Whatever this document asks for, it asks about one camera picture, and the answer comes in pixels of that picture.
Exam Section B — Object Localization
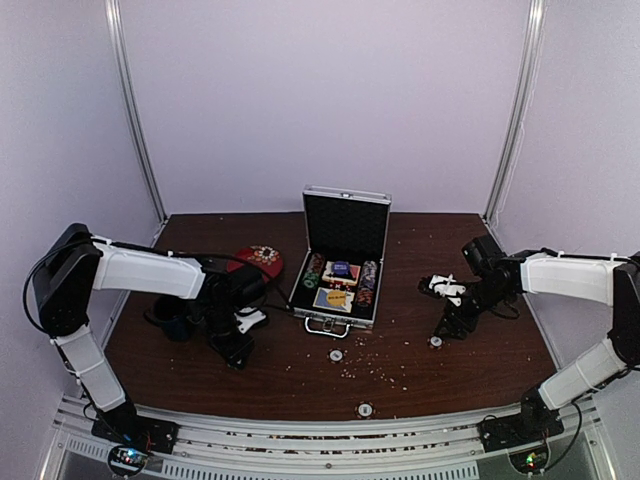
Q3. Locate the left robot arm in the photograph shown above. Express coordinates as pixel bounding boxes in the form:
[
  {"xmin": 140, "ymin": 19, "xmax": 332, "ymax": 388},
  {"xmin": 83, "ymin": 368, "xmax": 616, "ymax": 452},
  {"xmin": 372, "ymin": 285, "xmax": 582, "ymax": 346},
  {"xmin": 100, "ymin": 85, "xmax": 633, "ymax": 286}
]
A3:
[{"xmin": 2, "ymin": 292, "xmax": 262, "ymax": 423}]

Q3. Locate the purple chip stack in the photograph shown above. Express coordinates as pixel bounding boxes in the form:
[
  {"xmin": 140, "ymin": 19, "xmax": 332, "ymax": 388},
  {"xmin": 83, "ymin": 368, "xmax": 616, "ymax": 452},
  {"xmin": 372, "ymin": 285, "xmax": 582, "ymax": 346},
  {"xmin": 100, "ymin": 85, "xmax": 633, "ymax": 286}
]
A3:
[{"xmin": 356, "ymin": 261, "xmax": 378, "ymax": 308}]

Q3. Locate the right aluminium frame post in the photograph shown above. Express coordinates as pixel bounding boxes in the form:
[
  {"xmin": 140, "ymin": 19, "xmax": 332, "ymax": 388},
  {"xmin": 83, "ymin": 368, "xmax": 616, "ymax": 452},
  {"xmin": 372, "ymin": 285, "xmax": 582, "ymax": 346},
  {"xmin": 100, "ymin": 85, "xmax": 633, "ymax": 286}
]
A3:
[{"xmin": 483, "ymin": 0, "xmax": 546, "ymax": 227}]

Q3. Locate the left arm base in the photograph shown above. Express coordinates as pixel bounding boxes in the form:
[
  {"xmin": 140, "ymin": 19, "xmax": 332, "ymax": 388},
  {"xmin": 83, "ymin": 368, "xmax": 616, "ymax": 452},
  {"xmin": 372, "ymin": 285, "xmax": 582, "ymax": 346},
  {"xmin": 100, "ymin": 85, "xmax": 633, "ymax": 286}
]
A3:
[{"xmin": 91, "ymin": 399, "xmax": 179, "ymax": 479}]

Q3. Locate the red white chip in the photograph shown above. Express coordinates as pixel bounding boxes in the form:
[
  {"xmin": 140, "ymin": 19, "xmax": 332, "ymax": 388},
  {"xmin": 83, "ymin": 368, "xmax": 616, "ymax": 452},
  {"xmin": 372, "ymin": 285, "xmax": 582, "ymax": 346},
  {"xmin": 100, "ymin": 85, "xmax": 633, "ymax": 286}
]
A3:
[
  {"xmin": 355, "ymin": 401, "xmax": 376, "ymax": 419},
  {"xmin": 429, "ymin": 336, "xmax": 443, "ymax": 349}
]

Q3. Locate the purple small blind button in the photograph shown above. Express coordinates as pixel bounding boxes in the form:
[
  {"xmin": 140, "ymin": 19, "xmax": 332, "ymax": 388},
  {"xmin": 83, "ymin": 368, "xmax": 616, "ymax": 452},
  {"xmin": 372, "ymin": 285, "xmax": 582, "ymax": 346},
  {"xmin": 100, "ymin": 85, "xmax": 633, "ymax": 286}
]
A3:
[{"xmin": 331, "ymin": 261, "xmax": 351, "ymax": 278}]

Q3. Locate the left aluminium frame post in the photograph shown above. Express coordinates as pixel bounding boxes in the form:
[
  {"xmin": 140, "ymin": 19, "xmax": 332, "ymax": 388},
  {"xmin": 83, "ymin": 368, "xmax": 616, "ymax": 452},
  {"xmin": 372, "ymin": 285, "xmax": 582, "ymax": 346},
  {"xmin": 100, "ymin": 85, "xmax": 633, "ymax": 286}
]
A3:
[{"xmin": 105, "ymin": 0, "xmax": 168, "ymax": 224}]

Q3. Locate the dark blue mug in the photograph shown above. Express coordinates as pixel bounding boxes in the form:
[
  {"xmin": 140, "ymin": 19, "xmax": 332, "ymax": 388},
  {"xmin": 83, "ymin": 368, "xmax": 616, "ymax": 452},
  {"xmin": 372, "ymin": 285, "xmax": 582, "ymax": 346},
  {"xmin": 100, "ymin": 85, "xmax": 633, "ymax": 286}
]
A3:
[{"xmin": 143, "ymin": 295, "xmax": 196, "ymax": 342}]

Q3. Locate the aluminium front rail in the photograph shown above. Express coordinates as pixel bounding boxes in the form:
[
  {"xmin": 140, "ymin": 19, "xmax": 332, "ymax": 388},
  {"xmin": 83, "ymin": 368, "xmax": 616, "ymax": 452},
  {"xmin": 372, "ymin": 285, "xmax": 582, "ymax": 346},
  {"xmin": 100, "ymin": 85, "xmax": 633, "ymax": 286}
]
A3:
[{"xmin": 35, "ymin": 396, "xmax": 622, "ymax": 479}]

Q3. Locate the red card deck box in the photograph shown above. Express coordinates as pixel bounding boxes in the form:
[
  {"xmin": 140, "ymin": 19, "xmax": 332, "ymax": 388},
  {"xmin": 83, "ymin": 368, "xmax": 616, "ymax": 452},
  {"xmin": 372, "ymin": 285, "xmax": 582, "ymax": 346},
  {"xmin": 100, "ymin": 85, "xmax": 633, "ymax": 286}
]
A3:
[{"xmin": 321, "ymin": 261, "xmax": 361, "ymax": 286}]

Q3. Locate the aluminium poker case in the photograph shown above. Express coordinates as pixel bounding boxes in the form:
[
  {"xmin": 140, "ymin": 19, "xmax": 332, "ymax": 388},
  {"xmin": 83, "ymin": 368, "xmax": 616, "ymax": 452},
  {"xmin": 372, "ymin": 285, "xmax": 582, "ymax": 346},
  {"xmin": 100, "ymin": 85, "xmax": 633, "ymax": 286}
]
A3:
[{"xmin": 289, "ymin": 185, "xmax": 392, "ymax": 338}]

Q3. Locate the red floral plate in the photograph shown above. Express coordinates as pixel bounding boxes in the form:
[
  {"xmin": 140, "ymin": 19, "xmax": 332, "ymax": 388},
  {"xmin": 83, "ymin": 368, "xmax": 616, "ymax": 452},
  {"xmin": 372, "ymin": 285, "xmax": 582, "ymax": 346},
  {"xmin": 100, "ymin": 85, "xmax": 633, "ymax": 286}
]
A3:
[{"xmin": 234, "ymin": 245, "xmax": 284, "ymax": 282}]

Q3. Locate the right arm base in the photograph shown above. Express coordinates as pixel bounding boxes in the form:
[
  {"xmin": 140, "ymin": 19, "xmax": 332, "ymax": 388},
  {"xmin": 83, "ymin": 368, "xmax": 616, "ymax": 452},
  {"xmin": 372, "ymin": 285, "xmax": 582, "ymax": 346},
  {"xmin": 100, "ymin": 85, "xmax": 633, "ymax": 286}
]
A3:
[{"xmin": 477, "ymin": 390, "xmax": 564, "ymax": 475}]

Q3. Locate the blue card deck box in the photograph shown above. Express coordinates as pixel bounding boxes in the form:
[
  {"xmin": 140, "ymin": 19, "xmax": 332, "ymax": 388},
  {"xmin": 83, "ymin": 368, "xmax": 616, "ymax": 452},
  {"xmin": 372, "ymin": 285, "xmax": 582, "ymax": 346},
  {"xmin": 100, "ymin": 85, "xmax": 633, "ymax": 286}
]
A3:
[{"xmin": 313, "ymin": 287, "xmax": 354, "ymax": 313}]

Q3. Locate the yellow big blind button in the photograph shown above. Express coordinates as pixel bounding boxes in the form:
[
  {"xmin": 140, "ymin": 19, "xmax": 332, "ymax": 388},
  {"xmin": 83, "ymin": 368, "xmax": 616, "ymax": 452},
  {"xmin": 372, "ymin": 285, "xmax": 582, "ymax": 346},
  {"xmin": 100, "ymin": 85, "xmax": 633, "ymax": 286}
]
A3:
[{"xmin": 327, "ymin": 290, "xmax": 347, "ymax": 307}]

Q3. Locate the aluminium frame post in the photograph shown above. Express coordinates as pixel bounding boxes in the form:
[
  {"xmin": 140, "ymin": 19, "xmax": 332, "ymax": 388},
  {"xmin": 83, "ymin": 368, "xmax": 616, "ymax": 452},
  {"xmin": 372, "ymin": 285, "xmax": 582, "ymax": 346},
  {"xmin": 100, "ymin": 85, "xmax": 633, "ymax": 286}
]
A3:
[
  {"xmin": 105, "ymin": 0, "xmax": 168, "ymax": 224},
  {"xmin": 483, "ymin": 0, "xmax": 546, "ymax": 227}
]

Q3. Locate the red white chip front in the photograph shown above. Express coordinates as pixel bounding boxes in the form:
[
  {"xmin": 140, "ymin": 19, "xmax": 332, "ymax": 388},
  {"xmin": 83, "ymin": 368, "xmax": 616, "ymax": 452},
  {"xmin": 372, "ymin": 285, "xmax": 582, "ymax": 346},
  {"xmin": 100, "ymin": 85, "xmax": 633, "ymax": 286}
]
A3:
[{"xmin": 355, "ymin": 401, "xmax": 376, "ymax": 419}]

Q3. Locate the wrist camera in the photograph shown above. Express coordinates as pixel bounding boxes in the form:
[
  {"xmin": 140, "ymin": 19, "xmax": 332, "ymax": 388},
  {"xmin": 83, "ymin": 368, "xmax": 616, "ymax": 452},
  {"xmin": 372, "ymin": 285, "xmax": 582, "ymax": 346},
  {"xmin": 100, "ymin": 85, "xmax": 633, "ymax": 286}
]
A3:
[
  {"xmin": 229, "ymin": 265, "xmax": 268, "ymax": 334},
  {"xmin": 417, "ymin": 234, "xmax": 503, "ymax": 307}
]

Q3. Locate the green chip stack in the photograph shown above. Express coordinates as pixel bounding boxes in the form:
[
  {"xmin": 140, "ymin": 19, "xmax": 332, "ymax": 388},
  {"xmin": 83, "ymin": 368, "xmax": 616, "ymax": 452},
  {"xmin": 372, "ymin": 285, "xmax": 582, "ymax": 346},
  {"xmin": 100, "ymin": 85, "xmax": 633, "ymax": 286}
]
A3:
[{"xmin": 302, "ymin": 271, "xmax": 320, "ymax": 289}]

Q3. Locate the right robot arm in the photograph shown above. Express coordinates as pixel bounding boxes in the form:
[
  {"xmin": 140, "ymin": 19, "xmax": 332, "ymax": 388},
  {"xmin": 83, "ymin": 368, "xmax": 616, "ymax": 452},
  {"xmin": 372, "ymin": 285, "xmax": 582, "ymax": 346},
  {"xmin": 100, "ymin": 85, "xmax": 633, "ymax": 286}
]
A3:
[{"xmin": 418, "ymin": 240, "xmax": 639, "ymax": 442}]

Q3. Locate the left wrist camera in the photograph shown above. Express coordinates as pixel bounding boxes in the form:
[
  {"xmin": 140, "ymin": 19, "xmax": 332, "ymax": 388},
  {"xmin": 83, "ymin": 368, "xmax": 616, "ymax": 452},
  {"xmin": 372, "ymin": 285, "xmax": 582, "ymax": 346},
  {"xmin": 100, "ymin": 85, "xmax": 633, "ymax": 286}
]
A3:
[{"xmin": 229, "ymin": 265, "xmax": 268, "ymax": 334}]

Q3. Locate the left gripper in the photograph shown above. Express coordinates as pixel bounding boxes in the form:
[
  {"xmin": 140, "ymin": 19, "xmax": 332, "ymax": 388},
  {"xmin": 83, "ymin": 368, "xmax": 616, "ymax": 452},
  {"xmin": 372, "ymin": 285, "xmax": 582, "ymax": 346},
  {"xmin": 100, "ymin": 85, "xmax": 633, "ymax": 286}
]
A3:
[{"xmin": 200, "ymin": 304, "xmax": 255, "ymax": 370}]

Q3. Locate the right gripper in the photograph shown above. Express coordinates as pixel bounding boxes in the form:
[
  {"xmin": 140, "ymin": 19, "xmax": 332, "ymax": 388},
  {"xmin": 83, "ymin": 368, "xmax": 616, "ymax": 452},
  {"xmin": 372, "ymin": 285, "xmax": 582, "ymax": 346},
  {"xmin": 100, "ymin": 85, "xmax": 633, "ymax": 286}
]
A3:
[{"xmin": 433, "ymin": 277, "xmax": 510, "ymax": 340}]

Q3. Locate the orange black chip stack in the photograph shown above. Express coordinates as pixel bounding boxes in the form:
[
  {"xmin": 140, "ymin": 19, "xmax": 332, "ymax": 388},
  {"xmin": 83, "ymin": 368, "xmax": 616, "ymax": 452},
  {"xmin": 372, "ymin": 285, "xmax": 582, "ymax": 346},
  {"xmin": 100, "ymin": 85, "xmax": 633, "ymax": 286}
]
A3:
[{"xmin": 305, "ymin": 253, "xmax": 324, "ymax": 277}]

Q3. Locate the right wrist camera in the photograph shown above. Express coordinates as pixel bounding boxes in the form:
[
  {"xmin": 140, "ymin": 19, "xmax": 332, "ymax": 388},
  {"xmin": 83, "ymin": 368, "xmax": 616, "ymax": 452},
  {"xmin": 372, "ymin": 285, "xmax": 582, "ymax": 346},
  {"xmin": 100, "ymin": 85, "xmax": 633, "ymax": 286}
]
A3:
[{"xmin": 417, "ymin": 234, "xmax": 503, "ymax": 307}]

